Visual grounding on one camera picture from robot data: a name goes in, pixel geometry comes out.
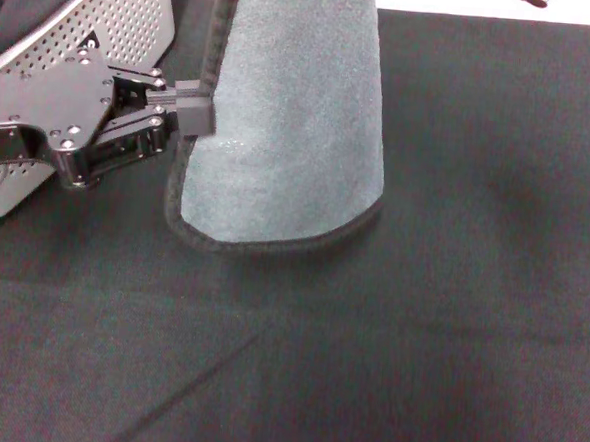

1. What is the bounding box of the black cloth liner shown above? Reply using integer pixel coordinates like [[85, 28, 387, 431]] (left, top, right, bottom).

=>
[[0, 0, 97, 64]]

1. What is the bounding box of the black tablecloth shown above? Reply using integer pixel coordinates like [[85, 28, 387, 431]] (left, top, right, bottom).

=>
[[0, 0, 590, 442]]

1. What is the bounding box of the yellow and grey towel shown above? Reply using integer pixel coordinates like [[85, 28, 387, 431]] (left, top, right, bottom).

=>
[[160, 0, 396, 266]]

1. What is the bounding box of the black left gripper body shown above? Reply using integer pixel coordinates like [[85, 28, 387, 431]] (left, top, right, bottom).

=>
[[0, 43, 117, 192]]

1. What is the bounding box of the grey perforated storage box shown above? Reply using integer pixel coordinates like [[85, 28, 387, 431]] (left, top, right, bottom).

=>
[[0, 0, 178, 238]]

